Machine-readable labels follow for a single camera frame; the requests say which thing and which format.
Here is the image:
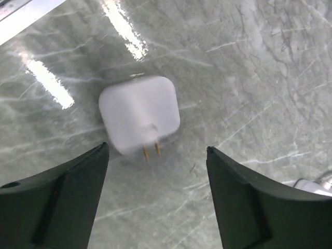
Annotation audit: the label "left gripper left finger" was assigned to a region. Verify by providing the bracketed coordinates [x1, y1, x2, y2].
[1, 143, 109, 248]

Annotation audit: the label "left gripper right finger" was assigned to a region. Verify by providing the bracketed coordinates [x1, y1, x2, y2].
[206, 147, 331, 248]

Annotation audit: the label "white rounded charger plug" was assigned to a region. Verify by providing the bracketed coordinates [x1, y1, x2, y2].
[99, 76, 181, 159]

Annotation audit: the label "white power strip coloured sockets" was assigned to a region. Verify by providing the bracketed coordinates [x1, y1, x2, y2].
[294, 177, 332, 197]

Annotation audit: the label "aluminium rail frame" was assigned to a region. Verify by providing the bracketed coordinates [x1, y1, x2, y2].
[1, 0, 65, 45]

